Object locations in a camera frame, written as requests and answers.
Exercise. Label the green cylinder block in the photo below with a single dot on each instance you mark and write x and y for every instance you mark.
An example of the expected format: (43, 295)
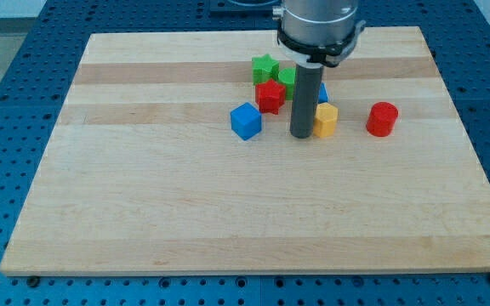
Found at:
(286, 77)

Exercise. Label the yellow hexagon block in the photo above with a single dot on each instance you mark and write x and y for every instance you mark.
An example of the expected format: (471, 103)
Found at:
(325, 120)

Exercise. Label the red cylinder block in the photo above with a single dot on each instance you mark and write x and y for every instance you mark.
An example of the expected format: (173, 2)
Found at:
(382, 119)

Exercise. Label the red star block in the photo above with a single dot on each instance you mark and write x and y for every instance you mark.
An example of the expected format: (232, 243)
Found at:
(270, 96)

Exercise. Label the blue cube block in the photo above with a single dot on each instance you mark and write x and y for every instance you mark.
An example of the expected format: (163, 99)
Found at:
(246, 121)

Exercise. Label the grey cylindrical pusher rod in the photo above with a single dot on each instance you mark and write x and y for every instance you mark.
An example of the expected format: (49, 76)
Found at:
(305, 100)

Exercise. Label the small blue block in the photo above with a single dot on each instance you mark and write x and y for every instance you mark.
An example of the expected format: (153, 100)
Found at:
(323, 94)

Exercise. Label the wooden board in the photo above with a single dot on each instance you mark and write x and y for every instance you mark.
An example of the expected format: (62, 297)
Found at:
(142, 174)

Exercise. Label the green star block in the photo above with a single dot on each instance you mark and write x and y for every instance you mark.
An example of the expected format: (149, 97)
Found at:
(264, 68)

